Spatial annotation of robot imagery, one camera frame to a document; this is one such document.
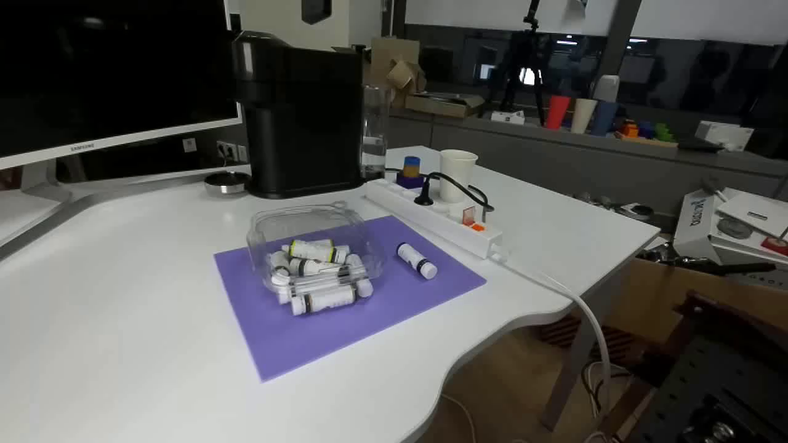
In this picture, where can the clear plastic container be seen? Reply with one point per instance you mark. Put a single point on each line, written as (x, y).
(357, 260)

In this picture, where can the white tube outside container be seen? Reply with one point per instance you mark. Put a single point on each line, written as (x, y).
(416, 261)

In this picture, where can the white tube top in container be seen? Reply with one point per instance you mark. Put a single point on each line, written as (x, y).
(309, 248)

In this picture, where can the white tube in container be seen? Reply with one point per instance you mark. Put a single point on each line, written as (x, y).
(327, 299)
(309, 248)

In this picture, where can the white tube front in container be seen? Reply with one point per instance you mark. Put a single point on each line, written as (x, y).
(327, 299)

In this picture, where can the white power strip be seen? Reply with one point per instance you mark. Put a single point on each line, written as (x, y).
(438, 220)

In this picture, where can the blue and yellow block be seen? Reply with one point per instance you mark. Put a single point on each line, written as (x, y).
(409, 175)

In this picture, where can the white paper cup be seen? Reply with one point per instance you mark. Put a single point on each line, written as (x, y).
(457, 168)

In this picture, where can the clear glass water carafe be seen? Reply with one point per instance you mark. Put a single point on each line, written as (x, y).
(374, 132)

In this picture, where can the black coffee machine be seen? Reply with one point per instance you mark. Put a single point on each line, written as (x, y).
(302, 116)

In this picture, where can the cardboard box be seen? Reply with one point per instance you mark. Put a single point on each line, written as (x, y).
(395, 70)

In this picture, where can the purple rectangular mat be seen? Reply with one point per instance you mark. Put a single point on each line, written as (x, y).
(282, 342)

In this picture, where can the red cup on shelf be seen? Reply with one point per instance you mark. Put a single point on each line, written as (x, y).
(555, 111)

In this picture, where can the white cup on shelf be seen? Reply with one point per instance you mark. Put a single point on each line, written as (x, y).
(582, 114)

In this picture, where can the blue cup on shelf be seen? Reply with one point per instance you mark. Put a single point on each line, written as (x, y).
(603, 114)

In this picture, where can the white box at right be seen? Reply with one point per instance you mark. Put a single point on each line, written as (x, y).
(732, 228)

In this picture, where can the white framed computer monitor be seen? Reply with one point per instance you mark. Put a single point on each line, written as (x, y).
(91, 75)

